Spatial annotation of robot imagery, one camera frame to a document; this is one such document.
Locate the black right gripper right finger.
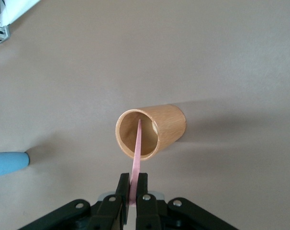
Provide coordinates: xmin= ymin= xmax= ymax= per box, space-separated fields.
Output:
xmin=135 ymin=172 xmax=239 ymax=230

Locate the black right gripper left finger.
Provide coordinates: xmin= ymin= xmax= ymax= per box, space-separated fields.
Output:
xmin=18 ymin=172 xmax=131 ymax=230

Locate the pink chopstick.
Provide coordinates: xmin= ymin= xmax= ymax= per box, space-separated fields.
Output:
xmin=128 ymin=119 xmax=144 ymax=207

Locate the blue plastic cup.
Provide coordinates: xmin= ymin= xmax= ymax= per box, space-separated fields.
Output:
xmin=0 ymin=151 xmax=31 ymax=179

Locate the wooden bamboo cup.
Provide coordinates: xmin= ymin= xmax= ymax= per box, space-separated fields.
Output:
xmin=115 ymin=103 xmax=187 ymax=162

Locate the brown table mat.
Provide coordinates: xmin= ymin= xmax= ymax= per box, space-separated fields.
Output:
xmin=0 ymin=0 xmax=290 ymax=230

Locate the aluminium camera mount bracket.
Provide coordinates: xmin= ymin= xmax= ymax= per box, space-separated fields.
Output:
xmin=0 ymin=25 xmax=11 ymax=46

